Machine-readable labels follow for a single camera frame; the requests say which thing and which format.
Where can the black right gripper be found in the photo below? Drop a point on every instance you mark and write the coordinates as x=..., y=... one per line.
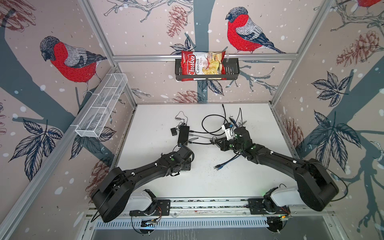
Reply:
x=222, y=145

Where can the black network switch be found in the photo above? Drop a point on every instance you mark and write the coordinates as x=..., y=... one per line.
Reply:
x=183, y=135

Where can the black power adapter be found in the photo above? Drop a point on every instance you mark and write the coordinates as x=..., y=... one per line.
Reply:
x=174, y=131

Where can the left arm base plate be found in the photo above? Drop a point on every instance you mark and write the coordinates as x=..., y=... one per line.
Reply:
x=153, y=207

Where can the red cassava chips bag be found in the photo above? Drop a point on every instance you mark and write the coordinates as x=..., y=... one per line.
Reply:
x=202, y=63

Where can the aluminium front rail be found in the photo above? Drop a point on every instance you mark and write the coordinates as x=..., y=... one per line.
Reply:
x=227, y=207

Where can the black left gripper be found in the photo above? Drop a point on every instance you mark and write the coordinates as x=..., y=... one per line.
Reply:
x=188, y=164

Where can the black wire wall basket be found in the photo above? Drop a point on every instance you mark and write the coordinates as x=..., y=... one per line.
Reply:
x=227, y=69

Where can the white mesh wall shelf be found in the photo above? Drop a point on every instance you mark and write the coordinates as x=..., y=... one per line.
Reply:
x=99, y=112

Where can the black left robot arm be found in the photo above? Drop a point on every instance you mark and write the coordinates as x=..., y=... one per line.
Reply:
x=112, y=195

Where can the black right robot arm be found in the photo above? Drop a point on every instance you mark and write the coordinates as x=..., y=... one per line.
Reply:
x=314, y=185

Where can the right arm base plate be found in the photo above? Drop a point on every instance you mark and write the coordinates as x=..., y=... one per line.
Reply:
x=268, y=207

